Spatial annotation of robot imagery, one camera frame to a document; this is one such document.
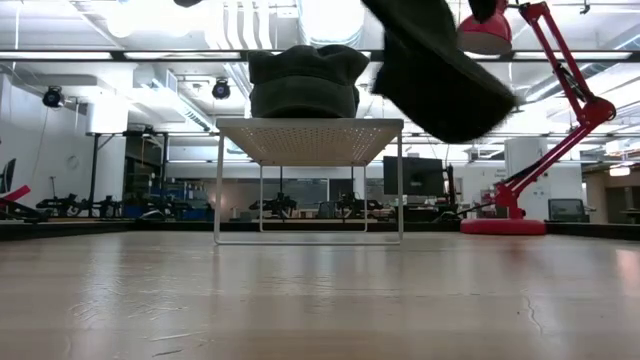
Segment dark green cap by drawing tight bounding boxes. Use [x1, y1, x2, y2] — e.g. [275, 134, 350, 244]
[360, 0, 519, 145]

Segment dark green cloth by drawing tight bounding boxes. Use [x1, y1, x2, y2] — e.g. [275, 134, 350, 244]
[247, 43, 370, 119]

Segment black overhead beam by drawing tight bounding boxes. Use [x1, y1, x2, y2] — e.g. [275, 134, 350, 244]
[0, 49, 640, 63]

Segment black ceiling spotlight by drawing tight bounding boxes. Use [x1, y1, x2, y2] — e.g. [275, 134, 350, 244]
[211, 78, 232, 100]
[42, 85, 66, 109]

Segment white pillar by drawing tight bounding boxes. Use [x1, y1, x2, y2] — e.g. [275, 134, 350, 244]
[503, 137, 584, 221]

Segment black computer monitor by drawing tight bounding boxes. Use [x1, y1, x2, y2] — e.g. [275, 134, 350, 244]
[382, 155, 446, 197]

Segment white perforated metal shelf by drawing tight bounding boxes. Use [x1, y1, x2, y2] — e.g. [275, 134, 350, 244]
[213, 117, 405, 246]

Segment black metal stand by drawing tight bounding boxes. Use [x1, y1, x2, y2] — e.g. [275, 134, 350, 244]
[84, 130, 171, 219]

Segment blue storage bins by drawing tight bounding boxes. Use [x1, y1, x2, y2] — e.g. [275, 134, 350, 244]
[123, 187, 214, 221]

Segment small grey monitor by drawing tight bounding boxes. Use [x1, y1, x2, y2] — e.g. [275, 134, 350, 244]
[547, 197, 587, 224]

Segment red desk lamp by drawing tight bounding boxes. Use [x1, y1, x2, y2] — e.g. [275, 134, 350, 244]
[455, 0, 618, 236]

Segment dark angled monitor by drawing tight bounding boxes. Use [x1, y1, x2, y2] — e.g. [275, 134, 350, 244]
[0, 157, 18, 195]

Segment red background item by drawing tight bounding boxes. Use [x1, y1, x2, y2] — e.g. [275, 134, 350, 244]
[0, 184, 32, 207]

